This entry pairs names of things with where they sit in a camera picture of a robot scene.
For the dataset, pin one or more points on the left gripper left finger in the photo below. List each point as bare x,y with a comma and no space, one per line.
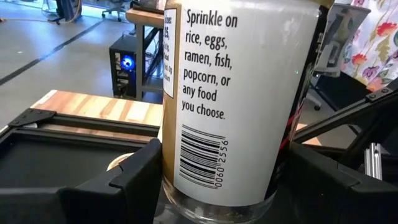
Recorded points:
93,205

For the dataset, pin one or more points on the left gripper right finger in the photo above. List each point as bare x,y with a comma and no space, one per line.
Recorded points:
335,202

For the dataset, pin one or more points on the black computer tower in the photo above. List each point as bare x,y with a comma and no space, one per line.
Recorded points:
119,77

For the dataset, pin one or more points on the grey office chair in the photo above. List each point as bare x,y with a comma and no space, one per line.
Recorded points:
342,46

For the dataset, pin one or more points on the floral patterned cloth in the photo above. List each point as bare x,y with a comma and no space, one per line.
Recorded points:
379,37

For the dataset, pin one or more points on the wooden desk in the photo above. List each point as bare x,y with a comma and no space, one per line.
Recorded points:
144,17

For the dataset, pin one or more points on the black stand base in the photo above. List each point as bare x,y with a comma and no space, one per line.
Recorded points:
66,9

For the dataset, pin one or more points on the silver mounting bracket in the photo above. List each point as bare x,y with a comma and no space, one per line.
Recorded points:
373,160

